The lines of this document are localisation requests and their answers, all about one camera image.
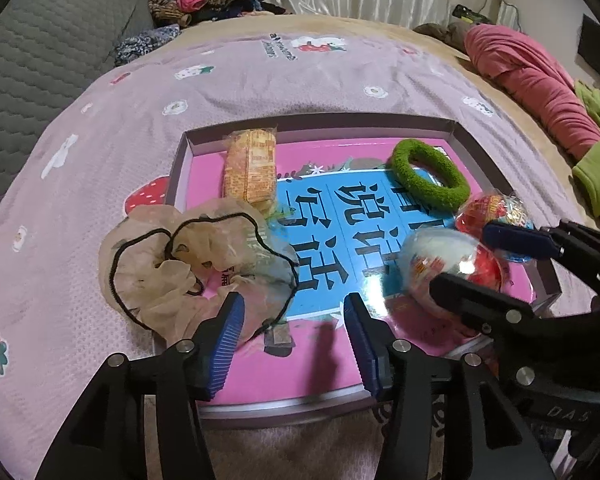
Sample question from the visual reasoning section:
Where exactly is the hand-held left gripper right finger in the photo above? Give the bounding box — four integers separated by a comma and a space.
342, 292, 556, 480

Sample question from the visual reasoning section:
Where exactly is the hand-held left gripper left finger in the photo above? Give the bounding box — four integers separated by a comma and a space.
35, 292, 246, 480

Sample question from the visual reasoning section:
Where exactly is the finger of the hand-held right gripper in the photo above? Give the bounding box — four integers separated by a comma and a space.
482, 220, 600, 291
429, 272, 600, 391

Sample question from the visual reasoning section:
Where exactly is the red candy ball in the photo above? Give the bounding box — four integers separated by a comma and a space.
454, 191, 536, 263

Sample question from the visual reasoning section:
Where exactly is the white red toy egg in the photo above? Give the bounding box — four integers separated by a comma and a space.
399, 227, 506, 321

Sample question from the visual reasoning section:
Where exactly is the beige scrunchie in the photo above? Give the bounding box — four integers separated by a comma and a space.
98, 199, 301, 343

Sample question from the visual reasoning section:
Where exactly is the purple cardboard box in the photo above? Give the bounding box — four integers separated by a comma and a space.
169, 114, 563, 428

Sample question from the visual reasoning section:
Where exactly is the pink book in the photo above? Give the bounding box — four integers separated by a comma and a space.
177, 137, 536, 406

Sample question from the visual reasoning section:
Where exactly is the green blanket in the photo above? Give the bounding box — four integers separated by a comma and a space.
572, 80, 600, 218

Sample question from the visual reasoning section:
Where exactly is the pink quilt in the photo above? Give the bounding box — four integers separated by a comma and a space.
462, 25, 600, 161

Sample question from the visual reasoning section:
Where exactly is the orange snack packet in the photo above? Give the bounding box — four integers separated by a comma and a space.
222, 127, 278, 211

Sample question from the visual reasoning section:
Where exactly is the black television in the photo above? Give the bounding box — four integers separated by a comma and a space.
577, 12, 600, 86

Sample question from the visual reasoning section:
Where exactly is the dark brown cloth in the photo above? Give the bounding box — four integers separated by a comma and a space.
412, 20, 473, 53

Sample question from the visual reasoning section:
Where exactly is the black green bag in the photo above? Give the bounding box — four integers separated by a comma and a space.
452, 4, 491, 23

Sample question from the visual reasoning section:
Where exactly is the blue patterned cloth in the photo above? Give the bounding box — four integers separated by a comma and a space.
114, 24, 181, 67

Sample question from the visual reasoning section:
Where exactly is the grey quilted headboard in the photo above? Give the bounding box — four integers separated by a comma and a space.
0, 0, 156, 241

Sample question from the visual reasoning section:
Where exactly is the green hair tie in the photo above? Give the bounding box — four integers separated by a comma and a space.
390, 138, 470, 211

